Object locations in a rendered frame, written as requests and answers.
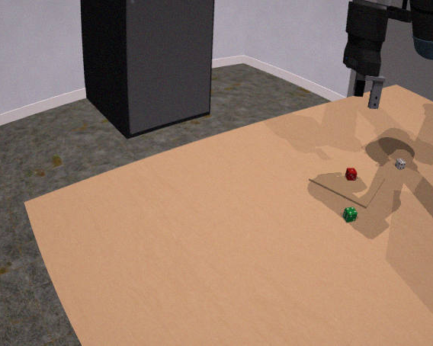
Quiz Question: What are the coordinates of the white die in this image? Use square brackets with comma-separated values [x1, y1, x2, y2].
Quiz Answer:
[395, 159, 406, 170]

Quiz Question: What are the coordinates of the tan flat mat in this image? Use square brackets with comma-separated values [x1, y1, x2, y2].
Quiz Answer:
[309, 154, 385, 209]

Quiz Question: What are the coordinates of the green die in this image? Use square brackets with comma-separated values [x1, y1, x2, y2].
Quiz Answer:
[343, 207, 358, 223]

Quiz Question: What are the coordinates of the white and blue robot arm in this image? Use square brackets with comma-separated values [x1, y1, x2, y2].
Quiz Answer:
[409, 0, 433, 60]

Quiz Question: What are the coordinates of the red die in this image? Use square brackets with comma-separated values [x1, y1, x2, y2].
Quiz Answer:
[345, 168, 357, 181]

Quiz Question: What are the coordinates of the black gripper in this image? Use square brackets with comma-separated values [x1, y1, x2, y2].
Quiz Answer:
[343, 0, 412, 109]

